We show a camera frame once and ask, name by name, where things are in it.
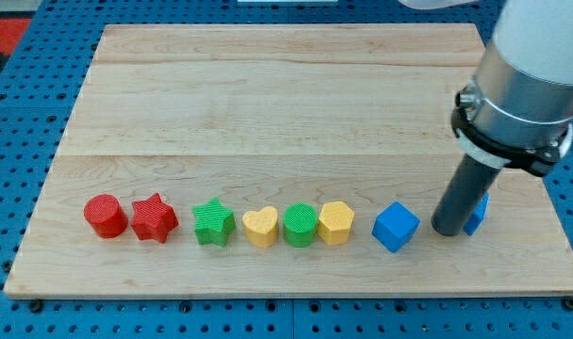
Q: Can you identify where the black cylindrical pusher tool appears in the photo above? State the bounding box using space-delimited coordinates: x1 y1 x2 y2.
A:
431 154 501 236

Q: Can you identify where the yellow hexagon block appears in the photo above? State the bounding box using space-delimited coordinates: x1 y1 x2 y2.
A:
318 201 355 246

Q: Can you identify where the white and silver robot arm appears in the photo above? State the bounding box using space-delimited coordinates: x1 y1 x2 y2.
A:
432 0 573 236

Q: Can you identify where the blue block behind tool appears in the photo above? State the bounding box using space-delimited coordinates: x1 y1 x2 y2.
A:
463 193 490 235

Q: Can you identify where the blue cube block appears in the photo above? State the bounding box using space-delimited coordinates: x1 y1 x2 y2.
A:
371 202 420 252

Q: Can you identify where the green cylinder block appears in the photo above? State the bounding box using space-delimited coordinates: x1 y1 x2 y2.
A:
283 203 319 248

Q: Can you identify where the wooden board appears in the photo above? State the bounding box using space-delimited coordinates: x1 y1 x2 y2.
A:
5 24 573 299

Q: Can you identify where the yellow heart block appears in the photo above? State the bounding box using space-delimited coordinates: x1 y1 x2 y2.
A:
241 206 279 249

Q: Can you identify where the green star block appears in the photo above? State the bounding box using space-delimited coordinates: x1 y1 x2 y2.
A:
192 198 236 248

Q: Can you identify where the red star block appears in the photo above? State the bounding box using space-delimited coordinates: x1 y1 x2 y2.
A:
131 193 179 243

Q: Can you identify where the red cylinder block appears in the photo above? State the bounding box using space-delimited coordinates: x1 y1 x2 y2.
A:
83 194 128 238

